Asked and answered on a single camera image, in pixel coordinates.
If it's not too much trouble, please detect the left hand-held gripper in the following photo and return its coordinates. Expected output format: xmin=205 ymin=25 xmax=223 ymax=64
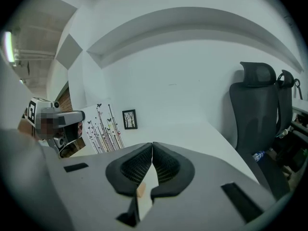
xmin=27 ymin=97 xmax=86 ymax=155

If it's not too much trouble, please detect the plastic water bottle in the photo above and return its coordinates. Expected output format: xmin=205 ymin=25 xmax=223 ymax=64
xmin=252 ymin=150 xmax=266 ymax=162

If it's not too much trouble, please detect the ceiling light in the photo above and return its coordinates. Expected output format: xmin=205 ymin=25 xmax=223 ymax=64
xmin=3 ymin=31 xmax=15 ymax=64

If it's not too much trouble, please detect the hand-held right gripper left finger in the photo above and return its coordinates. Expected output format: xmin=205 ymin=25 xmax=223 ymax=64
xmin=42 ymin=142 xmax=153 ymax=231

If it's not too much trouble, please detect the small clear bottle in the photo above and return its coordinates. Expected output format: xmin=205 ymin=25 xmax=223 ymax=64
xmin=276 ymin=128 xmax=289 ymax=139

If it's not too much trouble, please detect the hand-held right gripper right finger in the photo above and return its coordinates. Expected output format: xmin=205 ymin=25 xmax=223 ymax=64
xmin=140 ymin=142 xmax=276 ymax=231

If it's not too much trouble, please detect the black picture frame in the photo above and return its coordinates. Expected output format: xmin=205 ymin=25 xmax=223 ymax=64
xmin=122 ymin=109 xmax=138 ymax=130

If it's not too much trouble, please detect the white flower print canvas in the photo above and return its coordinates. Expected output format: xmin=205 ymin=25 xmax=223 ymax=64
xmin=80 ymin=102 xmax=125 ymax=154

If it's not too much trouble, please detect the white desk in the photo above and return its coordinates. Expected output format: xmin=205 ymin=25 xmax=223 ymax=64
xmin=60 ymin=123 xmax=260 ymax=185
xmin=292 ymin=99 xmax=308 ymax=117

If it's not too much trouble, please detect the black office chair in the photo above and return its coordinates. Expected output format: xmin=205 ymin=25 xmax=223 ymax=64
xmin=275 ymin=69 xmax=308 ymax=178
xmin=228 ymin=61 xmax=293 ymax=201

